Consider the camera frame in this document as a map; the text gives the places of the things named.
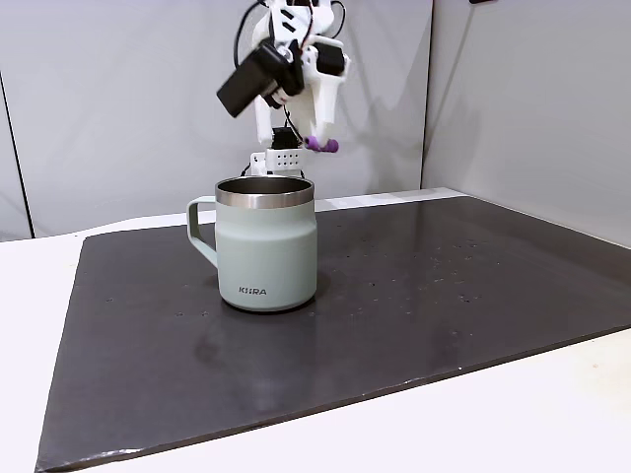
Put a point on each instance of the pale green steel-rimmed mug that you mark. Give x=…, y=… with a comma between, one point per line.
x=266, y=251

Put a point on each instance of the black wall-mounted object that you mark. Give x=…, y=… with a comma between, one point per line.
x=480, y=1

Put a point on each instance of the purple pen grip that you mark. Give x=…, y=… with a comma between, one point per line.
x=331, y=146

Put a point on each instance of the dark grey table mat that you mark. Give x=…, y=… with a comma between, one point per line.
x=394, y=320

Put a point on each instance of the black camera box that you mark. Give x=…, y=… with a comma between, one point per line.
x=251, y=84

